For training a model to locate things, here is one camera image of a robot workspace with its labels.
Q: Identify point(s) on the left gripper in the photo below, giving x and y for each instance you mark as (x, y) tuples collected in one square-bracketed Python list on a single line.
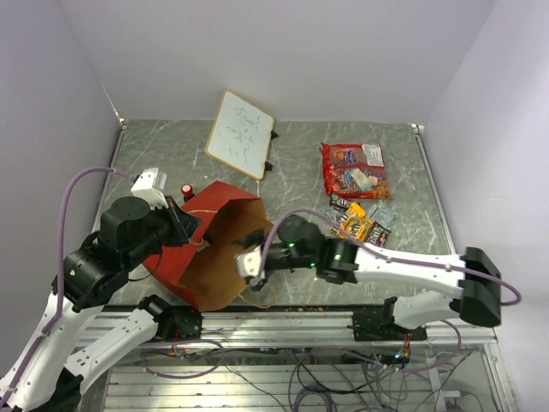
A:
[(184, 225)]

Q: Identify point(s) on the red paper bag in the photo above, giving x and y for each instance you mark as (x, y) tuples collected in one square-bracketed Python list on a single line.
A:
[(203, 273)]

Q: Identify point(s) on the yellow M&M packet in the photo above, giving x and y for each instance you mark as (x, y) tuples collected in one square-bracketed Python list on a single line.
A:
[(356, 227), (354, 209)]

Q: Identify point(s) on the red cookie snack bag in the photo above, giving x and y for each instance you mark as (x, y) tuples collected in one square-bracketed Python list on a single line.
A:
[(354, 171)]

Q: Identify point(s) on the silver foil snack packet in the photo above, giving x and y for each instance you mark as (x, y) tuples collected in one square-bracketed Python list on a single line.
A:
[(382, 214)]

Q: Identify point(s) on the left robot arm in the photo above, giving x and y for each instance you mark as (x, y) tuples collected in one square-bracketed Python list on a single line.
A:
[(50, 375)]

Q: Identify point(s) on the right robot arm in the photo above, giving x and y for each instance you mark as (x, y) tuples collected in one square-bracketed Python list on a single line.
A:
[(465, 286)]

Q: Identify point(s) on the red black marker cap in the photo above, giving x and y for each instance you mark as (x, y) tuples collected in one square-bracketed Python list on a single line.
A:
[(187, 192)]

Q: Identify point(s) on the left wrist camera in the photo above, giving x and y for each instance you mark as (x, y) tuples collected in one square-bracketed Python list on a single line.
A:
[(149, 186)]

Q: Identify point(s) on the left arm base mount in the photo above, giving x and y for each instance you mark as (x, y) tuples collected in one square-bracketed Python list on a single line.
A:
[(187, 324)]

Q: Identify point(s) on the small whiteboard yellow frame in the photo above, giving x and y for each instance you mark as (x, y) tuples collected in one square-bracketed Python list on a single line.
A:
[(241, 136)]

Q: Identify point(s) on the aluminium rail frame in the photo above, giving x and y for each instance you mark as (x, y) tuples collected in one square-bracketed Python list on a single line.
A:
[(287, 345)]

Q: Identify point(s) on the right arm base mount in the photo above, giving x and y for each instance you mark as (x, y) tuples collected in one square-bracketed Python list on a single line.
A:
[(370, 325)]

